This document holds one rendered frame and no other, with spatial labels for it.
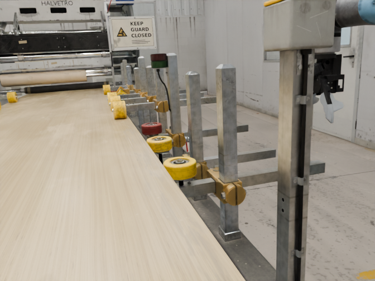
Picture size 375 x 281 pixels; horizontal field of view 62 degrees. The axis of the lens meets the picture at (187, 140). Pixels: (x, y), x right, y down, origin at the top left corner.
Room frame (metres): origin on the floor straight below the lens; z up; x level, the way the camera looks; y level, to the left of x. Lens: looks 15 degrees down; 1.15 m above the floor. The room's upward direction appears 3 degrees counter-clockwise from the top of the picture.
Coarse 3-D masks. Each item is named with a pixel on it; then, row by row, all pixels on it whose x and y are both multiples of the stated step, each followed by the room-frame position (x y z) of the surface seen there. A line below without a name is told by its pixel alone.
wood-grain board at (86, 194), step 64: (0, 128) 1.35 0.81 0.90; (64, 128) 1.26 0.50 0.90; (128, 128) 1.19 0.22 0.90; (0, 192) 0.61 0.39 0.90; (64, 192) 0.59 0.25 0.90; (128, 192) 0.57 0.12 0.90; (0, 256) 0.38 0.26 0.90; (64, 256) 0.37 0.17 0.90; (128, 256) 0.36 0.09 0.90; (192, 256) 0.35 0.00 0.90
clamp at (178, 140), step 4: (168, 132) 1.23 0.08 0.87; (172, 136) 1.17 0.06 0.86; (176, 136) 1.15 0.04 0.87; (180, 136) 1.16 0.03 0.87; (172, 140) 1.16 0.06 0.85; (176, 140) 1.15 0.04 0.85; (180, 140) 1.16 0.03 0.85; (184, 140) 1.16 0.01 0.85; (172, 144) 1.17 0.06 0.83; (176, 144) 1.15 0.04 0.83; (180, 144) 1.16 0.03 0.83; (184, 144) 1.16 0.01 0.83
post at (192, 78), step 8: (192, 72) 0.95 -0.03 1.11; (192, 80) 0.94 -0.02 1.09; (192, 88) 0.94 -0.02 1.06; (192, 96) 0.94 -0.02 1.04; (200, 96) 0.95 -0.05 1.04; (192, 104) 0.94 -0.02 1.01; (200, 104) 0.95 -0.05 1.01; (192, 112) 0.94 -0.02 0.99; (200, 112) 0.95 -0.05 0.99; (192, 120) 0.94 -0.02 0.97; (200, 120) 0.94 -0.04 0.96; (192, 128) 0.94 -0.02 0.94; (200, 128) 0.94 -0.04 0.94; (192, 136) 0.94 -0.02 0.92; (200, 136) 0.94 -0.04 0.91; (192, 144) 0.94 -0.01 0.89; (200, 144) 0.94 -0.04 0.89; (192, 152) 0.94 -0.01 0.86; (200, 152) 0.94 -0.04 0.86; (200, 160) 0.94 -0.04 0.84
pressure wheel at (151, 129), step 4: (144, 124) 1.21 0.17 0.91; (148, 124) 1.22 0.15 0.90; (152, 124) 1.21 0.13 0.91; (156, 124) 1.20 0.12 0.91; (160, 124) 1.20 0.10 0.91; (144, 128) 1.18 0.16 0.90; (148, 128) 1.17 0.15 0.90; (152, 128) 1.17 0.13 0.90; (156, 128) 1.18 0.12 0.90; (160, 128) 1.19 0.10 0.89; (144, 132) 1.18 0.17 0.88; (148, 132) 1.17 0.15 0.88; (152, 132) 1.17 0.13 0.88; (156, 132) 1.18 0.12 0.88; (160, 132) 1.19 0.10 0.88; (152, 136) 1.20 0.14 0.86
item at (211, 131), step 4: (240, 124) 1.32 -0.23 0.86; (244, 124) 1.32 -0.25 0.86; (208, 128) 1.28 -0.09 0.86; (212, 128) 1.28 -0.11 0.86; (216, 128) 1.27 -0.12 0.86; (240, 128) 1.30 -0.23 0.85; (244, 128) 1.31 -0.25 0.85; (184, 132) 1.24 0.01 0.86; (204, 132) 1.26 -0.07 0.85; (208, 132) 1.26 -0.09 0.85; (212, 132) 1.27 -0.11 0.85; (216, 132) 1.27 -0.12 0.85; (240, 132) 1.30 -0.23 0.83; (148, 136) 1.20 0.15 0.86; (156, 136) 1.20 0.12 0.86; (168, 136) 1.22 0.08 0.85; (184, 136) 1.23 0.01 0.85; (204, 136) 1.26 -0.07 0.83; (208, 136) 1.26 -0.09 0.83
